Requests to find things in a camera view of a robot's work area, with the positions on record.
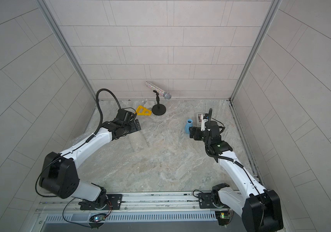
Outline blue ribbed vase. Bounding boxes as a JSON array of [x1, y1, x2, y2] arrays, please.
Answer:
[[184, 119, 193, 134]]

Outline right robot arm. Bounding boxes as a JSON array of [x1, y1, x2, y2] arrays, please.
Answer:
[[189, 120, 283, 232]]

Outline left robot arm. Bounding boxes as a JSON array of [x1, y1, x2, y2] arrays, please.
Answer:
[[37, 109, 141, 209]]

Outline yellow triangle ruler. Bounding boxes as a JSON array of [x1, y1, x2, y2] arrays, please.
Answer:
[[136, 105, 152, 116]]

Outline white crumpled object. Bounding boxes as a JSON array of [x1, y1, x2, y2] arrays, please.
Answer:
[[143, 101, 155, 108]]

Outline black microphone stand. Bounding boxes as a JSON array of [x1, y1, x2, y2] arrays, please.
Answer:
[[152, 90, 166, 116]]

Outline glitter microphone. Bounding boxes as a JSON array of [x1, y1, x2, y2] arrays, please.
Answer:
[[145, 81, 172, 100]]

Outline right circuit board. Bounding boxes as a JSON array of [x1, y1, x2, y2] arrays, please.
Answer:
[[215, 211, 231, 226]]

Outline circuit board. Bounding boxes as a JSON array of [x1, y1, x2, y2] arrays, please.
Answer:
[[89, 213, 107, 223], [215, 211, 231, 226]]

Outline left circuit board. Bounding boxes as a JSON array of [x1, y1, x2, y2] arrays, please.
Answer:
[[89, 213, 107, 223]]

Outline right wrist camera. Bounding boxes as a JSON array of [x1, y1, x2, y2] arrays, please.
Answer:
[[201, 113, 209, 131]]

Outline right black cable hose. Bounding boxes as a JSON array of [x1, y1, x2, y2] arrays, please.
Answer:
[[205, 108, 266, 204]]

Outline black cable hose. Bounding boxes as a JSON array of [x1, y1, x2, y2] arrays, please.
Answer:
[[85, 88, 123, 143], [205, 108, 266, 204]]

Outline left black cable hose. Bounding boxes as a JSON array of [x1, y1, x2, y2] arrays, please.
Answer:
[[85, 88, 123, 143]]

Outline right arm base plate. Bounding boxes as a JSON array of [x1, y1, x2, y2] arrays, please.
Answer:
[[196, 191, 219, 209]]

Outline aluminium mounting rail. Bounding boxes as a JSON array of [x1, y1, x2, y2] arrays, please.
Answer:
[[34, 189, 281, 215]]

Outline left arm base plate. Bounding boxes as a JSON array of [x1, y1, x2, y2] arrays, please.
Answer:
[[78, 194, 123, 210]]

